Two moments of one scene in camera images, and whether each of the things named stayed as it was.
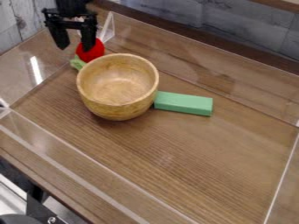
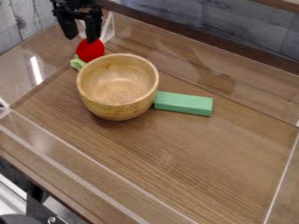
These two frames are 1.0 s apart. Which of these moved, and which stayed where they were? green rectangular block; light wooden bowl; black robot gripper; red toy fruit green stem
Moved: black robot gripper
Stayed: light wooden bowl; red toy fruit green stem; green rectangular block
